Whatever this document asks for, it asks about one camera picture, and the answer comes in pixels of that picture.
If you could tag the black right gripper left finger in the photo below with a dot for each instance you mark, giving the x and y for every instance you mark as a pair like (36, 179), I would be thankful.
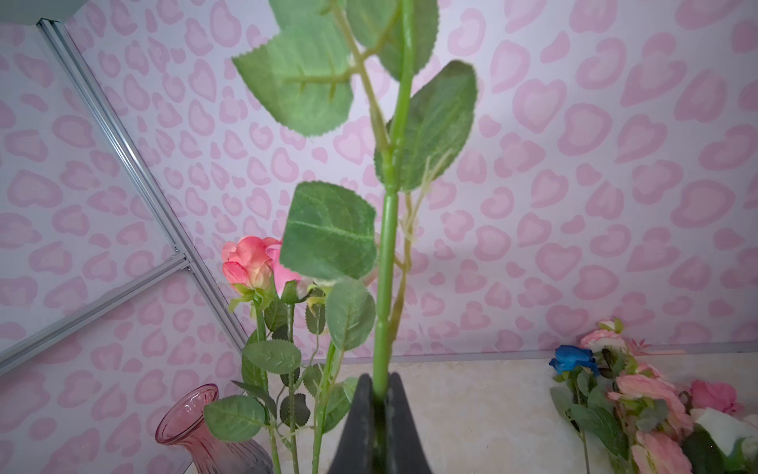
(355, 452)

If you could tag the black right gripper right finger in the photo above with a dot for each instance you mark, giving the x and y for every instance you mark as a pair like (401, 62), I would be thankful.
(404, 452)

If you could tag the blue artificial rose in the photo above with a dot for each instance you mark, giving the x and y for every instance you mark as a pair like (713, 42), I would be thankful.
(574, 366)

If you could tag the magenta artificial rose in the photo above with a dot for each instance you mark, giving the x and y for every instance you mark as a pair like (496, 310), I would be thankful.
(270, 400)

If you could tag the coral pink artificial rose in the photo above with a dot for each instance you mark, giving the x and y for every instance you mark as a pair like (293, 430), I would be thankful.
(304, 77)

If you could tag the red ribbed glass vase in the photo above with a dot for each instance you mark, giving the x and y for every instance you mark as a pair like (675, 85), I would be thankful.
(184, 425)

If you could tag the bunch of artificial flowers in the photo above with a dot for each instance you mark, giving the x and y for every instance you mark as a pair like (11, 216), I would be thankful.
(647, 424)

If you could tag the aluminium frame left corner post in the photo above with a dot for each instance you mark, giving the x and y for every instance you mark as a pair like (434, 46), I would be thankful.
(94, 98)

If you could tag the aluminium frame left diagonal bar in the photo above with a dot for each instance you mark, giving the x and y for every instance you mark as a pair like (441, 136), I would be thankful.
(45, 339)

